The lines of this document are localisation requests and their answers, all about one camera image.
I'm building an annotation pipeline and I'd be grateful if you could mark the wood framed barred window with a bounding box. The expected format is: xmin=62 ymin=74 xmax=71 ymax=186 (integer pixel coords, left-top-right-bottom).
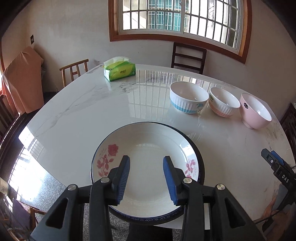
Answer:
xmin=108 ymin=0 xmax=252 ymax=63

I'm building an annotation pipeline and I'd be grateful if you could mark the black wall switch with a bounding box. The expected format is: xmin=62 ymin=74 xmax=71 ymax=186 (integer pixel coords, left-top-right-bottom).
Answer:
xmin=30 ymin=35 xmax=34 ymax=45

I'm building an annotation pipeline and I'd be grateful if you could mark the white bowl with blue elephant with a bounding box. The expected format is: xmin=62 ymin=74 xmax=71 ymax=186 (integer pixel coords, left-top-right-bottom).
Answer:
xmin=170 ymin=81 xmax=209 ymax=114

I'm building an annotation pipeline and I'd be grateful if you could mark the large pink bowl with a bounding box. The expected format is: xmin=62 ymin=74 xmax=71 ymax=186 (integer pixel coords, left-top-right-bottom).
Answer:
xmin=239 ymin=93 xmax=272 ymax=130

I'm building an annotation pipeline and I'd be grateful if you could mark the white plate with pink roses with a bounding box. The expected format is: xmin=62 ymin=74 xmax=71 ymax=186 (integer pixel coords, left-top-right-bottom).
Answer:
xmin=91 ymin=121 xmax=200 ymax=218

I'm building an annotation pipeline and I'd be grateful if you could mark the dark carved wooden chair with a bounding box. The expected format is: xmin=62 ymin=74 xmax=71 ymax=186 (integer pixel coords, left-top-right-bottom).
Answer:
xmin=280 ymin=103 xmax=295 ymax=151

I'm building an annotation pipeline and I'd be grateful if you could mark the orange covered furniture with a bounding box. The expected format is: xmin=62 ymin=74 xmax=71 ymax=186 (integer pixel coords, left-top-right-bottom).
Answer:
xmin=1 ymin=46 xmax=44 ymax=116

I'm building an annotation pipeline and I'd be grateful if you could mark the light wooden chair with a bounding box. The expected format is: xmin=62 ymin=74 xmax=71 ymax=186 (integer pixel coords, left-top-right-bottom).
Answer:
xmin=60 ymin=59 xmax=89 ymax=87

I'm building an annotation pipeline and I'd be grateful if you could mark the white bowl with pink rabbit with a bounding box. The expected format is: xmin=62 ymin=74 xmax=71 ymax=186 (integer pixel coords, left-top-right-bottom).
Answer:
xmin=209 ymin=87 xmax=241 ymax=118

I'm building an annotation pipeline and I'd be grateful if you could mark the green tissue pack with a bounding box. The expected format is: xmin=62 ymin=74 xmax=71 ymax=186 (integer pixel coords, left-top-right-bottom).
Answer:
xmin=103 ymin=57 xmax=136 ymax=82

